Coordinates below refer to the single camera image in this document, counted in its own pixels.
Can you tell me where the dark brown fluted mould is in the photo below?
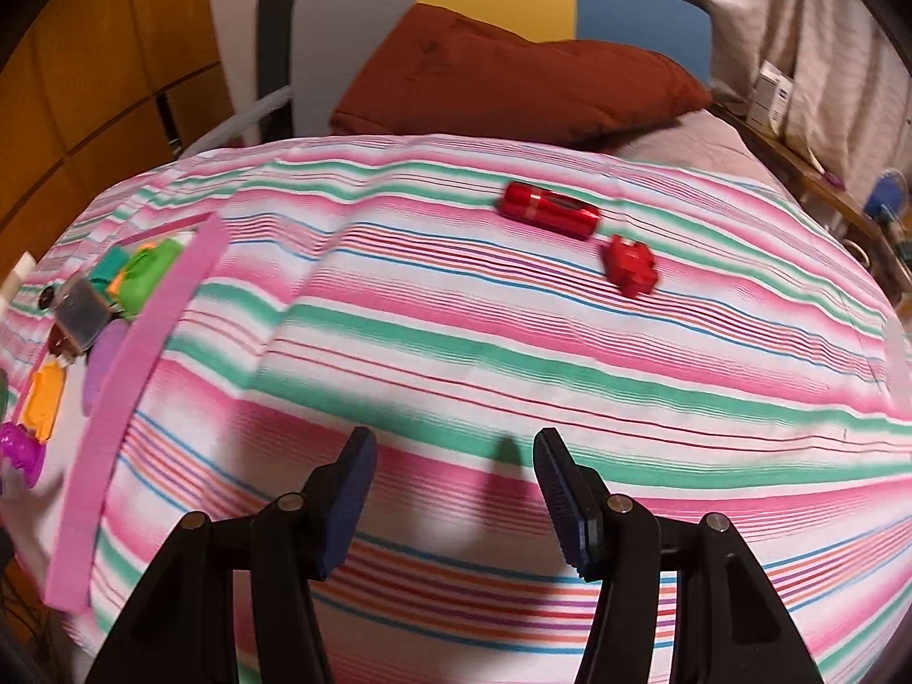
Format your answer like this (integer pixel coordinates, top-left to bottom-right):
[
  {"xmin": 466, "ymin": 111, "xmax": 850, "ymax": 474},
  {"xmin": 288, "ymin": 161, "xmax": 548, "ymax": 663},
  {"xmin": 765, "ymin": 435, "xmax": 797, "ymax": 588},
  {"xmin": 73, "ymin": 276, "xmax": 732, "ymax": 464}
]
[{"xmin": 46, "ymin": 324, "xmax": 80, "ymax": 363}]

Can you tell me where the green white plastic gadget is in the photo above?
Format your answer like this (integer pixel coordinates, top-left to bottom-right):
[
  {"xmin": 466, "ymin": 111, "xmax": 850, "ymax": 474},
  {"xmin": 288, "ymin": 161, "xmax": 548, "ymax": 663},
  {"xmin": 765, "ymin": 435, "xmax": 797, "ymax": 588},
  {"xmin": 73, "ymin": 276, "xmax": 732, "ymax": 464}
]
[{"xmin": 116, "ymin": 238, "xmax": 184, "ymax": 316}]

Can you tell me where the teal plastic cylinder part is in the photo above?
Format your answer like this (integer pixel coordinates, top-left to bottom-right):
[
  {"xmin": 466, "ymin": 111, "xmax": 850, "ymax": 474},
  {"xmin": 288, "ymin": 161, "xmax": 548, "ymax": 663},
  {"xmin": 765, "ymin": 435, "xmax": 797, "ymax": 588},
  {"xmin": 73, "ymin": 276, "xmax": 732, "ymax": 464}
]
[{"xmin": 87, "ymin": 246, "xmax": 132, "ymax": 296}]

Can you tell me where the white pink-rimmed tray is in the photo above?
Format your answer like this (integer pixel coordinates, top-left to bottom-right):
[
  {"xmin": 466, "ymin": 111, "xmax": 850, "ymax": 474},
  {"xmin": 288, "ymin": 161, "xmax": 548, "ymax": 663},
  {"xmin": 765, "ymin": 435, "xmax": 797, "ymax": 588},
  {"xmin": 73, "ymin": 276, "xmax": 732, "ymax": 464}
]
[{"xmin": 0, "ymin": 211, "xmax": 232, "ymax": 615}]

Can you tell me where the magenta plastic cup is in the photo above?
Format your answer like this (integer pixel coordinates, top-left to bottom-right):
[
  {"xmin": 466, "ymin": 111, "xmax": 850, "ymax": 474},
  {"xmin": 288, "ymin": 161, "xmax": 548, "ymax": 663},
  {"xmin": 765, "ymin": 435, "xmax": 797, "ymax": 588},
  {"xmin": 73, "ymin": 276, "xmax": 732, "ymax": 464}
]
[{"xmin": 0, "ymin": 422, "xmax": 46, "ymax": 488}]

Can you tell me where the orange plastic clip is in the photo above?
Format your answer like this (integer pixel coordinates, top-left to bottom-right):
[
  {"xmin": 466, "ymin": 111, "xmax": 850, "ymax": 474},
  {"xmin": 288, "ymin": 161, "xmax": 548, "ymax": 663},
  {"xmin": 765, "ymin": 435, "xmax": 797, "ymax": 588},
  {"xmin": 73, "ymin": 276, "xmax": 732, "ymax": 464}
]
[{"xmin": 20, "ymin": 360, "xmax": 67, "ymax": 443}]

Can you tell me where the striped pink green bedcover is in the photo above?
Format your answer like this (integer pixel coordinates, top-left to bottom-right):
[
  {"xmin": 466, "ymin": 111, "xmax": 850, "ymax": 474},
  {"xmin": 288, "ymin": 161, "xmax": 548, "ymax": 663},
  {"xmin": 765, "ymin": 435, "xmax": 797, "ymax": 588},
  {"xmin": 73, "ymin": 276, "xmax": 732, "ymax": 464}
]
[{"xmin": 2, "ymin": 136, "xmax": 910, "ymax": 682}]

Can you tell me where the purple oval soap box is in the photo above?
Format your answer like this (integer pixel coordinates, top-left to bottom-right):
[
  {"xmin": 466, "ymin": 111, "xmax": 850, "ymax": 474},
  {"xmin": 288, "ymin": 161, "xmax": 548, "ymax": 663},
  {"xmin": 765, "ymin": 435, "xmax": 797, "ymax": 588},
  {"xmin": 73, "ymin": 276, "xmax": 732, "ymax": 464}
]
[{"xmin": 82, "ymin": 318, "xmax": 130, "ymax": 417}]

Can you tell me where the black grey lens cup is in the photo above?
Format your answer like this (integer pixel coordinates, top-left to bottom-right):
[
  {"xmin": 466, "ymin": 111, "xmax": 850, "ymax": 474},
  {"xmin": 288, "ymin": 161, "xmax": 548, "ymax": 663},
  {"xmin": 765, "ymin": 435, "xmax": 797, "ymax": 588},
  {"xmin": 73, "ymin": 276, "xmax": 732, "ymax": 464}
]
[{"xmin": 37, "ymin": 274, "xmax": 113, "ymax": 355}]

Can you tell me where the small red plastic piece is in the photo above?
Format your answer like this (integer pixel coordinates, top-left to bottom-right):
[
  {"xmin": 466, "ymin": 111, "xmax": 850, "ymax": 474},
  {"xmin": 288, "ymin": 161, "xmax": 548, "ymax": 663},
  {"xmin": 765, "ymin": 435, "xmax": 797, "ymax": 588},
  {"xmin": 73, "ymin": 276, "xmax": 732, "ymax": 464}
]
[{"xmin": 600, "ymin": 235, "xmax": 658, "ymax": 298}]

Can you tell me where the red metallic cylinder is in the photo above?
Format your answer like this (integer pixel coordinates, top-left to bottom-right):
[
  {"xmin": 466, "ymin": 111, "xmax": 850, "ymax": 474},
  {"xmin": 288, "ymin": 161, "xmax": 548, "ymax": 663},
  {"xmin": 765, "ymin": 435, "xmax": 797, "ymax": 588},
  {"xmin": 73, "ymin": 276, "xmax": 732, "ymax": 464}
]
[{"xmin": 496, "ymin": 181, "xmax": 600, "ymax": 241}]

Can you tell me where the pink grey pillow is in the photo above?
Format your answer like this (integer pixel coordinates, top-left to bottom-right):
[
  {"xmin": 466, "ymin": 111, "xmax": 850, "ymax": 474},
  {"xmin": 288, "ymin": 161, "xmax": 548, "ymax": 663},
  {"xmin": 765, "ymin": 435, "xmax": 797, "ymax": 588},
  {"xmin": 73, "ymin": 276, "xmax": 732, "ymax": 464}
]
[{"xmin": 598, "ymin": 109, "xmax": 791, "ymax": 200}]

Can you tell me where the white small box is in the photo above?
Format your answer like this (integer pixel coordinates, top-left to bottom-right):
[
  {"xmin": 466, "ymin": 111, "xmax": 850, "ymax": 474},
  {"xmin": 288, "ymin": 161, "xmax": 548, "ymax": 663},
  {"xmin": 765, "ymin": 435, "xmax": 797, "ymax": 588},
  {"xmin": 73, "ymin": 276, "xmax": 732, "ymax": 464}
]
[{"xmin": 747, "ymin": 60, "xmax": 793, "ymax": 139}]

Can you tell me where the rust red cushion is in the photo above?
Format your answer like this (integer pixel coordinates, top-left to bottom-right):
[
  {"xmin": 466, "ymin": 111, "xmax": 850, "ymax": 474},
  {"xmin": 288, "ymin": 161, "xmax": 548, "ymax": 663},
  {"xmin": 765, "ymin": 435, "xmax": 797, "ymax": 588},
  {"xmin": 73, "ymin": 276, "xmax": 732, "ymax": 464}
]
[{"xmin": 329, "ymin": 5, "xmax": 711, "ymax": 148}]

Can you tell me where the floral beige curtain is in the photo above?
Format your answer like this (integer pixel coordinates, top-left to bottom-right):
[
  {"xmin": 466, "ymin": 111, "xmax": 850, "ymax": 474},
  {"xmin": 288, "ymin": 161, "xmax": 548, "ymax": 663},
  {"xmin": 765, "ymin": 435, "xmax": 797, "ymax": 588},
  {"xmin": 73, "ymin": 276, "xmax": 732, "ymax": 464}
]
[{"xmin": 693, "ymin": 0, "xmax": 910, "ymax": 196}]

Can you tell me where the grey yellow blue headboard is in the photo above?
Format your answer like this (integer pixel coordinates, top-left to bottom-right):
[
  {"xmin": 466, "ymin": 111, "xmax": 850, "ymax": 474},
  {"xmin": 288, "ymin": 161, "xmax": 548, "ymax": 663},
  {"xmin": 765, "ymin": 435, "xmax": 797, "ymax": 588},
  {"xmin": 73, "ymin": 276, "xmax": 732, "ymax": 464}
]
[{"xmin": 256, "ymin": 0, "xmax": 713, "ymax": 142}]

